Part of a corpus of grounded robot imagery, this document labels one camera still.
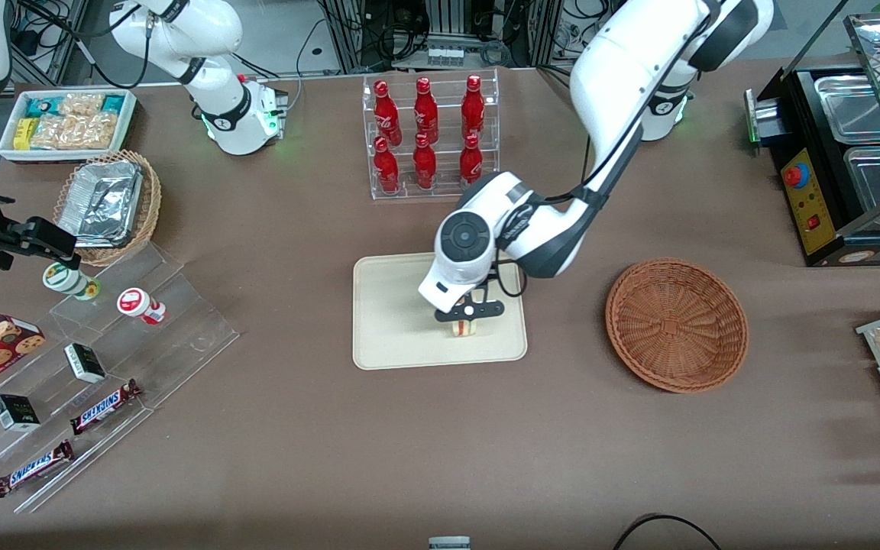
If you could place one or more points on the layered triangle sandwich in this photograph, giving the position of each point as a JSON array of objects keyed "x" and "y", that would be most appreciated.
[{"x": 464, "y": 328}]

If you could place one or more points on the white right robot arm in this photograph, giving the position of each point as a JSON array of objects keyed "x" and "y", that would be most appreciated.
[{"x": 215, "y": 34}]

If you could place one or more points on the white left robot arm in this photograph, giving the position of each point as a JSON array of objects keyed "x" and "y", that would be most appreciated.
[{"x": 623, "y": 69}]

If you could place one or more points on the cream plastic serving tray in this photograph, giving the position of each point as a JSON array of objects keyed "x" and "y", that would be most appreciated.
[{"x": 394, "y": 321}]

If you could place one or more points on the light woven wicker basket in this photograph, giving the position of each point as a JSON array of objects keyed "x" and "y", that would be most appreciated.
[{"x": 151, "y": 198}]

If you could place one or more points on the brown round wicker basket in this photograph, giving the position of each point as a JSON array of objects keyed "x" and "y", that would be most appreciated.
[{"x": 677, "y": 325}]

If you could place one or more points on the green sunflower yogurt cup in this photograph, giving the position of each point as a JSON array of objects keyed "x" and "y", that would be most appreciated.
[{"x": 69, "y": 281}]

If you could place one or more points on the silver foil container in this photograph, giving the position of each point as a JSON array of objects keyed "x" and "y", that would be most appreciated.
[{"x": 100, "y": 202}]

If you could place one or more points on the clear acrylic bottle rack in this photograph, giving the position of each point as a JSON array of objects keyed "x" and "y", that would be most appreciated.
[{"x": 444, "y": 191}]

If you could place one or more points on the yellow snack packet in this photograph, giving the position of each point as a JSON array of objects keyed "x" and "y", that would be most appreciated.
[{"x": 24, "y": 134}]

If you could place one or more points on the red lid yogurt cup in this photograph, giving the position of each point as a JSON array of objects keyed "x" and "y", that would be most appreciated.
[{"x": 138, "y": 304}]

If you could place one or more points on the clear rice cracker bag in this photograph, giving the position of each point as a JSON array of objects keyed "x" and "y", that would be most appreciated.
[
  {"x": 81, "y": 104},
  {"x": 77, "y": 131}
]

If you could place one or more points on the red cola bottle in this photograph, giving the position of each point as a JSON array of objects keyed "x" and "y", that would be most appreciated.
[
  {"x": 473, "y": 108},
  {"x": 386, "y": 114},
  {"x": 471, "y": 164},
  {"x": 426, "y": 113},
  {"x": 425, "y": 166},
  {"x": 386, "y": 169}
]

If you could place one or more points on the small black carton box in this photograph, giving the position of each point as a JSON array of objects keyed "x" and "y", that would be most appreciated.
[
  {"x": 85, "y": 363},
  {"x": 16, "y": 412}
]

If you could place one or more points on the teal snack packet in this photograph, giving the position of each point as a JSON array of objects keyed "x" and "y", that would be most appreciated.
[
  {"x": 113, "y": 103},
  {"x": 40, "y": 108}
]

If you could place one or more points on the white rectangular snack bin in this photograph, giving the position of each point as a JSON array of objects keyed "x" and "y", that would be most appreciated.
[{"x": 128, "y": 122}]

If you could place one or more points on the clear acrylic stepped stand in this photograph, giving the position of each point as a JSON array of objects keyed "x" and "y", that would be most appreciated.
[{"x": 180, "y": 336}]

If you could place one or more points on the Snickers chocolate bar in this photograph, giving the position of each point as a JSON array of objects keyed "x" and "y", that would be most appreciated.
[
  {"x": 104, "y": 406},
  {"x": 31, "y": 467}
]

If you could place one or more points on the white power strip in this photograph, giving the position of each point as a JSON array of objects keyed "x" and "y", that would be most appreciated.
[{"x": 448, "y": 56}]

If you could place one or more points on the small grey device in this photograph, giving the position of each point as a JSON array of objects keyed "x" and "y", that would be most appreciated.
[{"x": 449, "y": 544}]

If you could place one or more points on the red round knob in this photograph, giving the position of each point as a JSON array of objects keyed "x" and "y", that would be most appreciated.
[{"x": 794, "y": 176}]

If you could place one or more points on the black food warmer appliance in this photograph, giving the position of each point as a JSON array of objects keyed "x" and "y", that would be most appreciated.
[{"x": 810, "y": 198}]

